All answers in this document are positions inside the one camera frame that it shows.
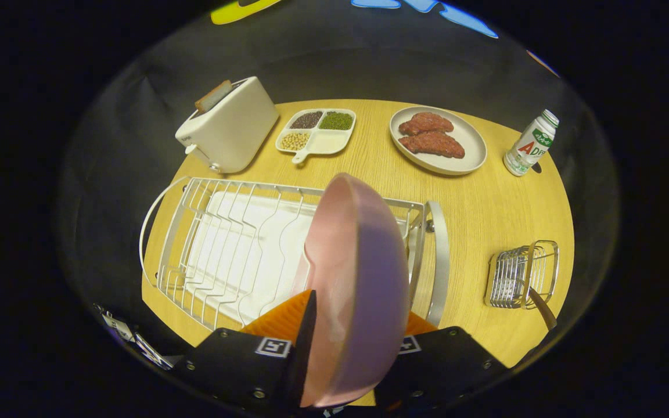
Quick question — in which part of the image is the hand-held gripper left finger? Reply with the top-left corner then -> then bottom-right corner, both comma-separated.
169,289 -> 318,416

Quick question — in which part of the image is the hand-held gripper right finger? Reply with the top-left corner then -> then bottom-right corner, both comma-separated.
375,312 -> 509,413

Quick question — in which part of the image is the pink plate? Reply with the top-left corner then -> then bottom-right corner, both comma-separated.
300,172 -> 411,408

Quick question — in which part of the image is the metal wire basket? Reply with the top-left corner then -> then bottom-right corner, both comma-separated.
484,240 -> 560,309

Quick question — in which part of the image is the spoon with dark wooden handle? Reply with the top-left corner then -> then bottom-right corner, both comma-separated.
527,287 -> 558,331

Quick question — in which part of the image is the white wire dish rack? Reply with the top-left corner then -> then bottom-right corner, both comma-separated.
139,176 -> 451,333

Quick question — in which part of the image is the beige round plate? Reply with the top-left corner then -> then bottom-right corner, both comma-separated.
389,106 -> 488,176

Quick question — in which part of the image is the white black patterned object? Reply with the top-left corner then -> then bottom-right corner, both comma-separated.
99,311 -> 175,372

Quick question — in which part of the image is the brown meat piece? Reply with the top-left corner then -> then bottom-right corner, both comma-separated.
398,112 -> 455,136
398,131 -> 466,159

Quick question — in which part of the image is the white divided bean tray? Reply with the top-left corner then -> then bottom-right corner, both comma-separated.
275,108 -> 357,165

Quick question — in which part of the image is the white drink bottle green cap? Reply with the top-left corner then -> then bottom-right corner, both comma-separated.
503,109 -> 560,177

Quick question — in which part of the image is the white toaster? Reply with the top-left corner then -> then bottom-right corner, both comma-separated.
175,76 -> 280,175

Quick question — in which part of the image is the brown toast slice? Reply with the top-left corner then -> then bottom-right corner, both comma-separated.
195,80 -> 234,113

